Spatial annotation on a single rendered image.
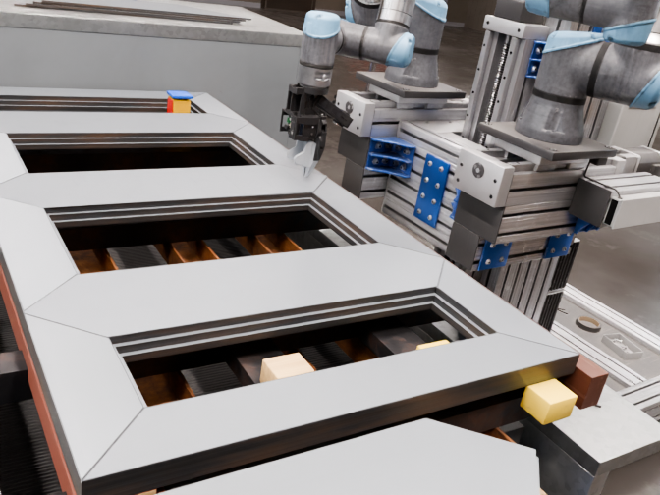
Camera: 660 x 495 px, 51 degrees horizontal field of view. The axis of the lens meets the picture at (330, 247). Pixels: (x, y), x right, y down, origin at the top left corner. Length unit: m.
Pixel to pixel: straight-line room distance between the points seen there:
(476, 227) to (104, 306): 0.88
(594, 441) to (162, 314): 0.74
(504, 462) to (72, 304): 0.61
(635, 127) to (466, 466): 1.41
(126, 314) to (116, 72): 1.34
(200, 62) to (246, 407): 1.63
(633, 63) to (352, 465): 1.05
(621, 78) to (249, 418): 1.06
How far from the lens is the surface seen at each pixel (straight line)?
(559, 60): 1.58
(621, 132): 2.04
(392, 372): 0.96
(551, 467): 1.31
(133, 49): 2.26
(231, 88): 2.39
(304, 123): 1.54
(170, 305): 1.03
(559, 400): 1.08
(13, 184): 1.46
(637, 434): 1.34
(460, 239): 1.63
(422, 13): 1.91
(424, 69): 1.93
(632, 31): 1.31
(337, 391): 0.90
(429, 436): 0.87
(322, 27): 1.51
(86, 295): 1.06
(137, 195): 1.42
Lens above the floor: 1.37
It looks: 24 degrees down
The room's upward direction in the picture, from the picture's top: 10 degrees clockwise
